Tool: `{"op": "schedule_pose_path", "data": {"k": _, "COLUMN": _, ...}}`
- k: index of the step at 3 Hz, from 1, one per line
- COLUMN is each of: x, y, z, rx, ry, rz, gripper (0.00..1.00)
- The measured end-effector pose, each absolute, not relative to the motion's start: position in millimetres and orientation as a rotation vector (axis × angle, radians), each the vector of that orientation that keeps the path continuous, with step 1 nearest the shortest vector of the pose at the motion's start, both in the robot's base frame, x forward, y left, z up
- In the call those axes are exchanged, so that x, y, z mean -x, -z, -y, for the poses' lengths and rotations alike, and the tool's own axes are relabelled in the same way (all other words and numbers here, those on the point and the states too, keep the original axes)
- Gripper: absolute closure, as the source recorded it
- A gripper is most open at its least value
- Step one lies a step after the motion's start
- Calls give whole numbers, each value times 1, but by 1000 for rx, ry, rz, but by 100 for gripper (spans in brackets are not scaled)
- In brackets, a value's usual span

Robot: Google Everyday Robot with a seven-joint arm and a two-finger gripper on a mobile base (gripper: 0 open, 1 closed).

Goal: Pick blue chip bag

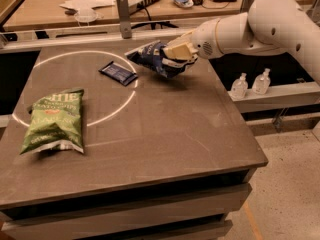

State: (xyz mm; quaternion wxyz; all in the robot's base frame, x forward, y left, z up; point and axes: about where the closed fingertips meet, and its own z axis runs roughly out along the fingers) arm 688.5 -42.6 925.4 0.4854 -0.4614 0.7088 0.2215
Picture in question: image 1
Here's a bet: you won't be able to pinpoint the dark blue snack bar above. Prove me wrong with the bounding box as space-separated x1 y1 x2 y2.
99 61 138 86

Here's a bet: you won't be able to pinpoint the white papers on desk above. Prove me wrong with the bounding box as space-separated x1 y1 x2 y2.
60 0 115 10

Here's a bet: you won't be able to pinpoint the grey power strip box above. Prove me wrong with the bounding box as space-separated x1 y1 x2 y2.
128 0 160 15

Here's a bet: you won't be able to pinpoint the clear sanitizer bottle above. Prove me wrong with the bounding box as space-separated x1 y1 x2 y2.
230 73 248 99
252 68 271 95

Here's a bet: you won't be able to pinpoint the round clear lid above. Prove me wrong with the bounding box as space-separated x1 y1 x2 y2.
74 8 98 23

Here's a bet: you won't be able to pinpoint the blue white face mask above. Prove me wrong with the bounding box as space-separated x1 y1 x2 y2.
173 0 194 8

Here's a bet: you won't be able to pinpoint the grey drawer cabinet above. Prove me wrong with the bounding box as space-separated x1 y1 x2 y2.
3 171 252 240

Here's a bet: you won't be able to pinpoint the left grey metal post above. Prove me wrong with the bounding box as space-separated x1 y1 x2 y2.
116 0 132 39

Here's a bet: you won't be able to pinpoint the blue chip bag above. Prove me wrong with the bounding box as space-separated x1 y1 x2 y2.
125 41 189 78

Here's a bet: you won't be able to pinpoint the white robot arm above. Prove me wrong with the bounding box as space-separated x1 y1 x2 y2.
163 0 320 82

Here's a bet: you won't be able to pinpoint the wooden back desk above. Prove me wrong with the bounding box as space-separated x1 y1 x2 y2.
2 0 254 33

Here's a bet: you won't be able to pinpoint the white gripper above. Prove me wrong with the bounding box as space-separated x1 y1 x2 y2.
162 18 223 69

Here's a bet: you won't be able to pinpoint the left clear sanitizer bottle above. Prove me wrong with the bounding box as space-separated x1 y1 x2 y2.
230 73 248 99

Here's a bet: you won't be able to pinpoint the green chip bag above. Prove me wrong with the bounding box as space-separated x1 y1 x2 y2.
20 89 84 154

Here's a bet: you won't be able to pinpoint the right clear sanitizer bottle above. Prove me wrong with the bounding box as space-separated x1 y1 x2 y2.
252 68 271 95

